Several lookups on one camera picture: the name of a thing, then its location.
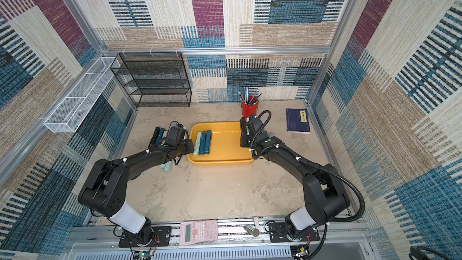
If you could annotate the yellow plastic storage tray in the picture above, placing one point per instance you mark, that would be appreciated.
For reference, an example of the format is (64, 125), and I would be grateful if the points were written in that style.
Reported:
(225, 145)

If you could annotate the black wire mesh shelf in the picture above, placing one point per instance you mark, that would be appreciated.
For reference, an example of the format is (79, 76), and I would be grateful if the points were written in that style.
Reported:
(153, 79)

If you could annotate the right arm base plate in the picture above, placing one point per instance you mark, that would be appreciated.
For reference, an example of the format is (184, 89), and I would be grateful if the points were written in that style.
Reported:
(282, 232)

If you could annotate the black pruning pliers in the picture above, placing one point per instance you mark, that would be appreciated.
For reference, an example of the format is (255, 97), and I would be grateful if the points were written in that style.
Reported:
(243, 124)

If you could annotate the teal left side pliers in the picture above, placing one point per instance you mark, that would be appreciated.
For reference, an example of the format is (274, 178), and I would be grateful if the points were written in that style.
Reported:
(160, 135)

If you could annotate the white wire mesh basket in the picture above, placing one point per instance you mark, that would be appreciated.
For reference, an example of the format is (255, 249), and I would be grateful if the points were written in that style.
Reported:
(74, 108)

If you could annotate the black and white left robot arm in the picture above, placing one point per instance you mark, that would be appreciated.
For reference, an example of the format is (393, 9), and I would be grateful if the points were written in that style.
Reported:
(104, 190)

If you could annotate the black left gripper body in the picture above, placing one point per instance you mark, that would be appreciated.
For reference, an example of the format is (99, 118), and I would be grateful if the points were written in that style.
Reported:
(186, 148)

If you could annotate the red pen cup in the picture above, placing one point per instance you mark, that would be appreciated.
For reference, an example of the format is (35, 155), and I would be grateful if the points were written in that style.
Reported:
(248, 110)

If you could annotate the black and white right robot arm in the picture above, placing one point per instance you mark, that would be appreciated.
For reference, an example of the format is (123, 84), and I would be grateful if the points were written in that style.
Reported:
(324, 190)

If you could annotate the dark blue book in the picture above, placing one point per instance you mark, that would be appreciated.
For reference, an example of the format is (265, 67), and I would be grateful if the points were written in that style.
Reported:
(297, 120)

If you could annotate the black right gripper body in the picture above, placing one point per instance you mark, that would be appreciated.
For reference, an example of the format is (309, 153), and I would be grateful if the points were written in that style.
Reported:
(246, 133)

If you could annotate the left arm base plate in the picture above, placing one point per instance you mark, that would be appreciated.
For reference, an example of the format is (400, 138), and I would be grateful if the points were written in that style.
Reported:
(155, 236)

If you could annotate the pink calculator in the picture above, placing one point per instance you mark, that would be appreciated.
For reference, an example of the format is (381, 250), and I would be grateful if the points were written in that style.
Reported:
(195, 232)

